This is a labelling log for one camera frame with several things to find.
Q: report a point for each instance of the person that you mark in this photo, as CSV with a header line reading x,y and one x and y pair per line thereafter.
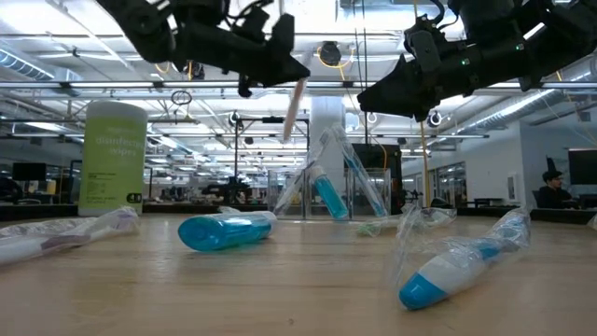
x,y
552,196

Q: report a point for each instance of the silver air duct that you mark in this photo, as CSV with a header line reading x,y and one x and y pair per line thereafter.
x,y
513,109
23,67

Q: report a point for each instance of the yellow toothbrush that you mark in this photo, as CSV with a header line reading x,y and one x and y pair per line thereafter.
x,y
293,112

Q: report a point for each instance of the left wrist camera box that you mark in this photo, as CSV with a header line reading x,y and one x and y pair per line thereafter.
x,y
252,23

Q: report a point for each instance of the green disinfecting wipes canister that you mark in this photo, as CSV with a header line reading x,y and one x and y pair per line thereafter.
x,y
112,158

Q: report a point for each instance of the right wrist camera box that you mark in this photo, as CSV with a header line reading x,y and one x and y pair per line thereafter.
x,y
425,49

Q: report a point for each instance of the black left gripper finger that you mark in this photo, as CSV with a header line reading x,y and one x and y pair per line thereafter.
x,y
284,37
280,72

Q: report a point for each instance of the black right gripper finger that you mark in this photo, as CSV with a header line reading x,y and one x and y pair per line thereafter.
x,y
396,100
403,77

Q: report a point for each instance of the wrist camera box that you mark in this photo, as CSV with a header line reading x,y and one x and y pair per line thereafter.
x,y
425,49
252,23

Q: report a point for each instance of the green toothbrush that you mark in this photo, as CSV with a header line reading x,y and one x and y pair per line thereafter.
x,y
373,228

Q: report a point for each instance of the blue white electric toothbrush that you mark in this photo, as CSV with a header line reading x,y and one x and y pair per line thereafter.
x,y
448,275

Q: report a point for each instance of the black table frame rail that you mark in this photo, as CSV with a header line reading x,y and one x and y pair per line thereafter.
x,y
163,208

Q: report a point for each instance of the black pole frame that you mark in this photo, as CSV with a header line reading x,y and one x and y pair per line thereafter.
x,y
236,158

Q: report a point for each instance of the teal mouthwash bottle white cap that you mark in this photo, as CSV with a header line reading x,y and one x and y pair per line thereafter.
x,y
331,196
224,231

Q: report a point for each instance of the black monitor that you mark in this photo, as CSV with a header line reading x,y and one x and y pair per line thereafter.
x,y
29,172
583,165

